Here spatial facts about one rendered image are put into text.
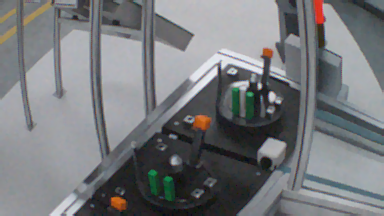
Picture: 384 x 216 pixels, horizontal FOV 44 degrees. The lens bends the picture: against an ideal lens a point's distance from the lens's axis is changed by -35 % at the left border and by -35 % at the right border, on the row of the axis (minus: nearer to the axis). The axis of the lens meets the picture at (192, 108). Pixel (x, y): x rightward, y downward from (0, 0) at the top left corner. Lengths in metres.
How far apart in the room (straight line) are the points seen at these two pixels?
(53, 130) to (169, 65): 0.39
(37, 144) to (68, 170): 0.14
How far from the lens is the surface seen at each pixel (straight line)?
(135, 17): 1.26
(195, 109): 1.29
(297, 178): 1.09
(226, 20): 1.83
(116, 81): 1.58
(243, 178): 1.13
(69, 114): 1.50
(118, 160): 1.20
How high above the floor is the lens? 1.73
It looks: 36 degrees down
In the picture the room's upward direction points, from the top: 2 degrees counter-clockwise
